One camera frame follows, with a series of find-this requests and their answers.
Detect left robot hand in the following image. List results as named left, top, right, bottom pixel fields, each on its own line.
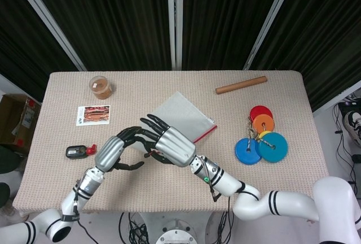
left=94, top=126, right=150, bottom=173

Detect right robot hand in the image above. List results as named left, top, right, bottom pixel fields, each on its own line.
left=139, top=114, right=197, bottom=168

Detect grey round robot base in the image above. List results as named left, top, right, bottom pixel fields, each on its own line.
left=155, top=218, right=200, bottom=244

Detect black and red key fob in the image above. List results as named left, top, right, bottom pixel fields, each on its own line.
left=65, top=143, right=98, bottom=159

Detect printed postcard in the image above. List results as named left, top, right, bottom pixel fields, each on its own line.
left=76, top=104, right=111, bottom=127

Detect beige waffle tablecloth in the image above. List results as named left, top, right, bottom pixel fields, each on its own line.
left=11, top=70, right=338, bottom=214

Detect clear jar of rubber bands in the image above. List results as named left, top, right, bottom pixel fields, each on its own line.
left=89, top=76, right=113, bottom=100

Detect blue wooden disc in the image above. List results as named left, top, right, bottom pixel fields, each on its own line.
left=235, top=138, right=263, bottom=165

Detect wooden rolling pin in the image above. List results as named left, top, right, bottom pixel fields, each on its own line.
left=215, top=76, right=268, bottom=95

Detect red wooden disc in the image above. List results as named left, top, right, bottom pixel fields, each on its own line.
left=249, top=105, right=274, bottom=122

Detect orange wooden disc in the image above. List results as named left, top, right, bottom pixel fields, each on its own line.
left=252, top=115, right=275, bottom=133

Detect cardboard box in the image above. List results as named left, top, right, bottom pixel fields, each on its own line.
left=0, top=94, right=42, bottom=154

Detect teal wooden disc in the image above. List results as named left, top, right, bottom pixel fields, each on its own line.
left=258, top=132, right=289, bottom=162

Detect black curtain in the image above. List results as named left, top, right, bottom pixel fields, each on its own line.
left=0, top=0, right=361, bottom=112

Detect black and white sneaker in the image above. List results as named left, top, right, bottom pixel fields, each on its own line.
left=343, top=110, right=361, bottom=140

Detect braided rope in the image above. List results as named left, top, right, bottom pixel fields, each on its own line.
left=246, top=116, right=276, bottom=153

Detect black cable bundle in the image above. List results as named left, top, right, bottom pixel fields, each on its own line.
left=118, top=211, right=235, bottom=244

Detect upright white frame post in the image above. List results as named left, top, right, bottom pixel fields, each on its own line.
left=166, top=0, right=184, bottom=71

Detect slanted white frame post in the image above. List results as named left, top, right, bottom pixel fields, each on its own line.
left=243, top=0, right=296, bottom=71
left=7, top=0, right=87, bottom=72

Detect black floor cables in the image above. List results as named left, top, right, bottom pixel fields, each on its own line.
left=331, top=104, right=361, bottom=199

